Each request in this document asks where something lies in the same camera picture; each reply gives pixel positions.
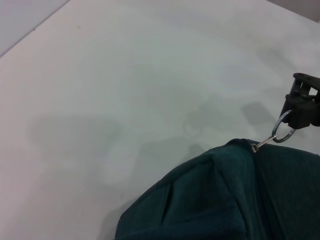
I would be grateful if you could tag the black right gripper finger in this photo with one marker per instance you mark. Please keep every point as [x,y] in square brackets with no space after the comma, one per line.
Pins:
[300,112]

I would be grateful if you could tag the dark teal insulated bag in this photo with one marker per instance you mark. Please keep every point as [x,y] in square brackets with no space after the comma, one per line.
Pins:
[225,200]

